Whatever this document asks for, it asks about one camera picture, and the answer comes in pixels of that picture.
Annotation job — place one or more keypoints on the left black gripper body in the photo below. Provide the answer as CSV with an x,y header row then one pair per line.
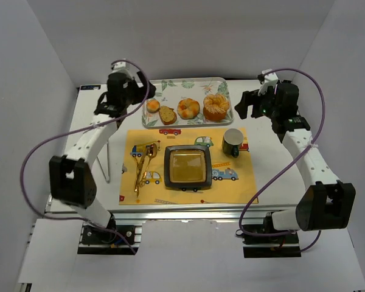
x,y
139,90

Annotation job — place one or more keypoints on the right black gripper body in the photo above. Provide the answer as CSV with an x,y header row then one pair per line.
x,y
252,101

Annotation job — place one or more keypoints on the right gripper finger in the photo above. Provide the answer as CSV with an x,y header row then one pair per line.
x,y
242,110
249,97

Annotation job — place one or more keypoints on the small round bun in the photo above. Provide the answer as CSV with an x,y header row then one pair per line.
x,y
153,106

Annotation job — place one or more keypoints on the toasted bread slice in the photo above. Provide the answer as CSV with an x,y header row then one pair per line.
x,y
167,115

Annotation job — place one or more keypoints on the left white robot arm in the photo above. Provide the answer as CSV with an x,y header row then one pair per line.
x,y
71,179

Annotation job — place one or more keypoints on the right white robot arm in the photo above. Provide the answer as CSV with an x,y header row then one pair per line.
x,y
327,202

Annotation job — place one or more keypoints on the dark green mug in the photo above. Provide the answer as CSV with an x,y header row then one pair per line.
x,y
232,141

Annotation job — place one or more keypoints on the floral serving tray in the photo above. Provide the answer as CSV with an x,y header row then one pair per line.
x,y
185,97

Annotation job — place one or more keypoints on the twisted glazed bun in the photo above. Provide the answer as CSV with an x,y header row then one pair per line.
x,y
188,108

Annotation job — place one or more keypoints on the black square plate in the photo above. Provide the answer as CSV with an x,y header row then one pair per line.
x,y
187,167

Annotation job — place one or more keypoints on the yellow vehicle print placemat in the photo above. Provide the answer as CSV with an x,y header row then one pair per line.
x,y
233,179

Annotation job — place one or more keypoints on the gold fork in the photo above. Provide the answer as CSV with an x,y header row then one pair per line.
x,y
139,168

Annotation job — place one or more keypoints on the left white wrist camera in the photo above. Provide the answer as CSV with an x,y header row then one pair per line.
x,y
120,66

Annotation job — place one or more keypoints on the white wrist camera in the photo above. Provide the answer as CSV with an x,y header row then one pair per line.
x,y
267,78
120,66

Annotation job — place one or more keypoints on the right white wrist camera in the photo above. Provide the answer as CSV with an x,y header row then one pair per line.
x,y
267,78

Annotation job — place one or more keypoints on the ring-shaped sugared bread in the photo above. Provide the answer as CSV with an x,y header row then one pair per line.
x,y
215,107

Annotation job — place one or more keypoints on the aluminium frame rail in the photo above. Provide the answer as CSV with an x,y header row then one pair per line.
x,y
204,211

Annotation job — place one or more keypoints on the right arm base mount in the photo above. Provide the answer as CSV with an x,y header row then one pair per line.
x,y
278,246

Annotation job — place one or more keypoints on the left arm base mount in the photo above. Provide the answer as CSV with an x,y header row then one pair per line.
x,y
95,242

